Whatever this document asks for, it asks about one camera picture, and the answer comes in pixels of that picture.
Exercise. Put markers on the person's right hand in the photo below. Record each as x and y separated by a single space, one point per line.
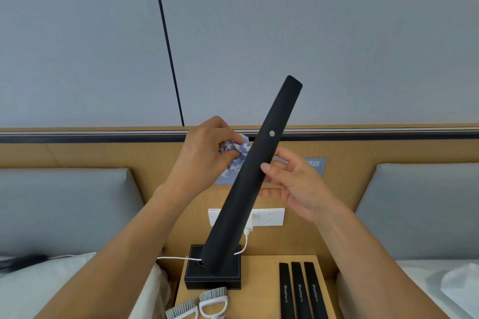
303 188

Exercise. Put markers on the person's left hand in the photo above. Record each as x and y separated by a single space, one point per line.
198 158

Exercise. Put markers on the blue white striped cloth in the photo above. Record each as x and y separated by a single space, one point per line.
243 148

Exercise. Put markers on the long black shoe spoon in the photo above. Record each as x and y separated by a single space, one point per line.
316 292
301 292
287 292
243 188

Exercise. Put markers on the wooden nightstand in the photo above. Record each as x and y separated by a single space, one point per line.
262 285

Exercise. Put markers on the white brush grey bristles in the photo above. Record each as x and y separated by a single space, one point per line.
213 294
181 309

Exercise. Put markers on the person's left forearm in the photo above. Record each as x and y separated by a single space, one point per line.
119 262

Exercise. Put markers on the person's right forearm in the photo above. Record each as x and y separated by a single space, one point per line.
374 270

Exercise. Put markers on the white charger plug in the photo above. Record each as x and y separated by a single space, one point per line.
249 227

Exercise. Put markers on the wooden headboard panel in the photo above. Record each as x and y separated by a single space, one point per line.
93 154

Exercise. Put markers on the black leather tissue box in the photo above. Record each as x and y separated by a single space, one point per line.
194 277

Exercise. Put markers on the grey headboard cushion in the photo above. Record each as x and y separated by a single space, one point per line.
430 210
56 210

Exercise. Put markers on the white bed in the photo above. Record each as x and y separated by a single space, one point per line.
411 285
149 292

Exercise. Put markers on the white pillow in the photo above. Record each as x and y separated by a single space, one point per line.
462 289
37 289

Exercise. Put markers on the black charging device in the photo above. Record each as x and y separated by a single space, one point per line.
22 262

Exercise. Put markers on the grey wall sign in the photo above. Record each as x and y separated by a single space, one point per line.
316 165

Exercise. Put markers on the white switch socket panel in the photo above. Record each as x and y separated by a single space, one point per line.
271 217

